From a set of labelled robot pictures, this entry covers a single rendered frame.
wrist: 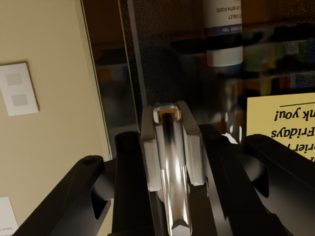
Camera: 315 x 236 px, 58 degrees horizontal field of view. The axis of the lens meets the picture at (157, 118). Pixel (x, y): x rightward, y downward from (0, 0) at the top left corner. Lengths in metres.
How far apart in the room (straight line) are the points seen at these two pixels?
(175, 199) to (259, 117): 0.09
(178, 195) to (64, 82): 0.53
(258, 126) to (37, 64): 0.55
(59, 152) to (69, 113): 0.10
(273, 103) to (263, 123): 0.02
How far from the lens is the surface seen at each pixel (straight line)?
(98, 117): 0.23
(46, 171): 0.76
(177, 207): 0.18
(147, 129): 0.15
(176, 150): 0.17
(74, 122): 0.70
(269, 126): 0.23
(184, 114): 0.17
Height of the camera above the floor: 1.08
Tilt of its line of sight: 16 degrees up
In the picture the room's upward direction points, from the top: 172 degrees clockwise
